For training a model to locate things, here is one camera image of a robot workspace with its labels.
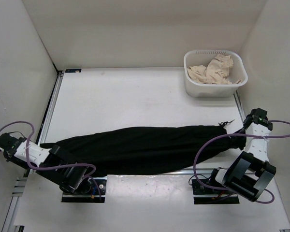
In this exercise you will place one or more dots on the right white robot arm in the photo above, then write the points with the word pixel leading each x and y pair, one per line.
pixel 250 173

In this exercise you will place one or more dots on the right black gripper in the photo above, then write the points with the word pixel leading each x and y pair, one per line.
pixel 240 145

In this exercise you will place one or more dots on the white plastic basket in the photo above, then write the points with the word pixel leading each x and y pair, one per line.
pixel 203 57

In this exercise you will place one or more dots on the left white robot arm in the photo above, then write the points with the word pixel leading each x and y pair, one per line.
pixel 70 180

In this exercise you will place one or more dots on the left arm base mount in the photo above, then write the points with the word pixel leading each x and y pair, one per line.
pixel 91 191

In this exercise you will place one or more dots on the beige trousers in basket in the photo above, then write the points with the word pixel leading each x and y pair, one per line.
pixel 217 71

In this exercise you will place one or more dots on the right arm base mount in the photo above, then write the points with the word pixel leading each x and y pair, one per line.
pixel 203 195

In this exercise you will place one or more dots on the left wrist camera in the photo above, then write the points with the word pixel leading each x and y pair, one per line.
pixel 10 144

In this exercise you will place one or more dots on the black trousers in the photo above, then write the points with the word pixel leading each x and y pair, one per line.
pixel 150 150

